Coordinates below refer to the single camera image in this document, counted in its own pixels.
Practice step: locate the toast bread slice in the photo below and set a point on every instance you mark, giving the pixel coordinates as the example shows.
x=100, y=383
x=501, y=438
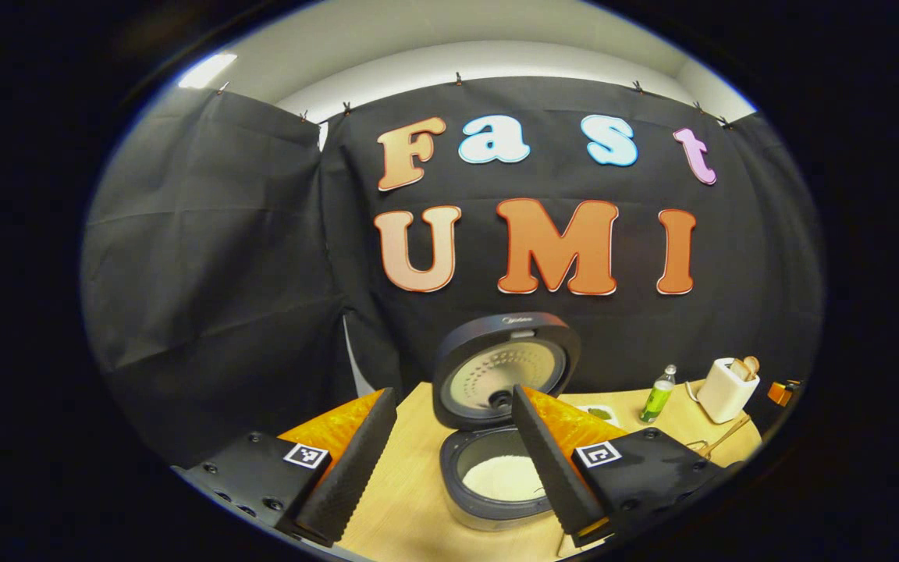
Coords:
x=751, y=365
x=738, y=369

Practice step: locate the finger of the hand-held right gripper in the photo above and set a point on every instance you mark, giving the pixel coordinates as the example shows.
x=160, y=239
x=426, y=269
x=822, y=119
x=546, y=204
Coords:
x=779, y=392

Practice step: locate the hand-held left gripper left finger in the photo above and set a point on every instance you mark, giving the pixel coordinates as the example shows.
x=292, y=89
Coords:
x=352, y=472

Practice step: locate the wooden spoon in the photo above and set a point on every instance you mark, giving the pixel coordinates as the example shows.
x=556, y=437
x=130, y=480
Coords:
x=726, y=437

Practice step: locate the grey rice cooker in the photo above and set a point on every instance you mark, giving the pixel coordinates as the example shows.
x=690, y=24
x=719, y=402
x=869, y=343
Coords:
x=496, y=367

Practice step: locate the ceiling light panel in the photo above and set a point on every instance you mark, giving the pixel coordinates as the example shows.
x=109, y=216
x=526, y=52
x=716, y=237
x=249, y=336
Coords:
x=207, y=70

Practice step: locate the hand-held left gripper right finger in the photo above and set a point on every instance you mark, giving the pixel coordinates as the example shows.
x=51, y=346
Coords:
x=551, y=468

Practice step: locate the green label bottle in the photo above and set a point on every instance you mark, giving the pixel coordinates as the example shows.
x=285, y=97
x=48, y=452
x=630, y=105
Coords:
x=657, y=398

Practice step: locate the white toaster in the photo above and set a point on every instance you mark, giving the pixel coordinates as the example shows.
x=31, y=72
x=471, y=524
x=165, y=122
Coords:
x=723, y=394

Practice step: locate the white divided bean dish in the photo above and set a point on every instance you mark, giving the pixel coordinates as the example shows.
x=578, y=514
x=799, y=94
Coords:
x=598, y=412

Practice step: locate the black backdrop cloth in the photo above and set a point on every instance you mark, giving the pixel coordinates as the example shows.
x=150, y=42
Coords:
x=207, y=257

